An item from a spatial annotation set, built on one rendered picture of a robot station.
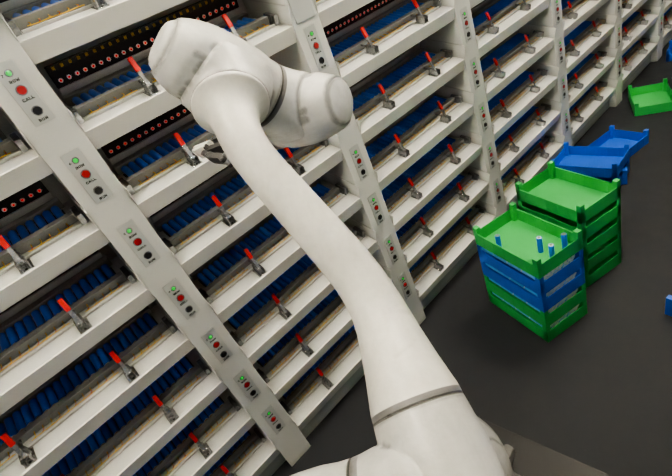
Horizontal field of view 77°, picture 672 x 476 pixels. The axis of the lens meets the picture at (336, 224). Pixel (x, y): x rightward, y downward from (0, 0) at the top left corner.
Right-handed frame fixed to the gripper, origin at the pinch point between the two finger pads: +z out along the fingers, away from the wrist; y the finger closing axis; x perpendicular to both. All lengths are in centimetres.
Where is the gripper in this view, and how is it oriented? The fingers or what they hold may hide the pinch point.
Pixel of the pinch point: (205, 149)
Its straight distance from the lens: 97.5
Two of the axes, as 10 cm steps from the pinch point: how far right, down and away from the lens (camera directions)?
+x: -6.5, -4.6, -6.1
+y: 2.9, -8.9, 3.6
